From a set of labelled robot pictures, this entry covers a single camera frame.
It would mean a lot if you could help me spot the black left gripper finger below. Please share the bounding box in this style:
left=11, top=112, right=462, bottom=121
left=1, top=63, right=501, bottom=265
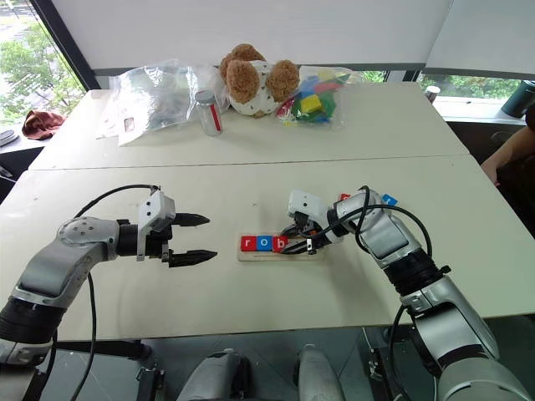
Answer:
left=168, top=249, right=219, bottom=269
left=172, top=212, right=211, bottom=229

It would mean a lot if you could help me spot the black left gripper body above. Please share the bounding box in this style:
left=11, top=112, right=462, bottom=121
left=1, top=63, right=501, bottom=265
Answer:
left=144, top=224, right=176, bottom=268

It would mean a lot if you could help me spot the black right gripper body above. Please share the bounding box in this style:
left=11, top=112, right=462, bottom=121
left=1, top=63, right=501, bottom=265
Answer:
left=291, top=211, right=326, bottom=248

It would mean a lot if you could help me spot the wooden letter tray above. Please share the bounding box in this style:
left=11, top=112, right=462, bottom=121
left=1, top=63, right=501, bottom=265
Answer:
left=237, top=232, right=326, bottom=264

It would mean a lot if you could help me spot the grey rounded robot leg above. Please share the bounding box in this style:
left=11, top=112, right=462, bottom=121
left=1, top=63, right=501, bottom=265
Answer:
left=176, top=348, right=252, bottom=401
left=295, top=343, right=347, bottom=401

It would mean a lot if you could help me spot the bag of coloured building blocks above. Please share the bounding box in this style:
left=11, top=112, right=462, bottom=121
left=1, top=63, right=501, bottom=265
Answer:
left=274, top=65, right=357, bottom=131

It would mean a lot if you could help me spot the clear jar with red label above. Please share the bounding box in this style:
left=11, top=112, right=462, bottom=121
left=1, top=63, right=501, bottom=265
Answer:
left=194, top=89, right=224, bottom=137

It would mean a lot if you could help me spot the black table crossbar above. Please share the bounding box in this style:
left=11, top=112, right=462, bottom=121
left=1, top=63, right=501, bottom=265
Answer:
left=53, top=338, right=152, bottom=361

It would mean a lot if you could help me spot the clear plastic bag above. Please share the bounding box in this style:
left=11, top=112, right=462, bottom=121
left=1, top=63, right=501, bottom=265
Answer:
left=94, top=58, right=230, bottom=148

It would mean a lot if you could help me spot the brown and white teddy bear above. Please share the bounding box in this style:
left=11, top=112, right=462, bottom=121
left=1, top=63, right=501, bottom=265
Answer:
left=218, top=43, right=302, bottom=119

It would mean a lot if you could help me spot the dark red cloth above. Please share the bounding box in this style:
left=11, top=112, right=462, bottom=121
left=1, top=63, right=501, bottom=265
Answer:
left=21, top=109, right=67, bottom=141

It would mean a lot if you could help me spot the seated person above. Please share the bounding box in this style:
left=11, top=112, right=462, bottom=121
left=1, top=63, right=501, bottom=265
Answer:
left=480, top=124, right=535, bottom=189

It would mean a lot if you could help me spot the dark green tumbler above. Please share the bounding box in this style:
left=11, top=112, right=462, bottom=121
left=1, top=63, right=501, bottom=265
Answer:
left=500, top=79, right=535, bottom=119

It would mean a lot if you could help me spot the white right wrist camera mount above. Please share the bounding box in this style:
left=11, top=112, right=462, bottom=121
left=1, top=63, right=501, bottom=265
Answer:
left=286, top=189, right=329, bottom=230

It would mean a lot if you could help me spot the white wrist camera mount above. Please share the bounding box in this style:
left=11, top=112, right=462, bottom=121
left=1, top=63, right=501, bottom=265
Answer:
left=136, top=190, right=177, bottom=262
left=286, top=189, right=329, bottom=230

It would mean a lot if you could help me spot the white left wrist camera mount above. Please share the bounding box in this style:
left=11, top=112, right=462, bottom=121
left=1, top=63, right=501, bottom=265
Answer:
left=136, top=190, right=177, bottom=262

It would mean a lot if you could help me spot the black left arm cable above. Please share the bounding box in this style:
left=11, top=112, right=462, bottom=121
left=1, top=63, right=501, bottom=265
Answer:
left=69, top=183, right=161, bottom=401

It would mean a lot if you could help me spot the black cable under right arm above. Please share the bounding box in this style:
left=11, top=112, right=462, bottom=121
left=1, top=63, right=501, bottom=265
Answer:
left=387, top=303, right=420, bottom=401

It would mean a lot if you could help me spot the black window post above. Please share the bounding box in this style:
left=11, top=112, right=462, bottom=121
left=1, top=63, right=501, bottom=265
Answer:
left=29, top=0, right=98, bottom=91

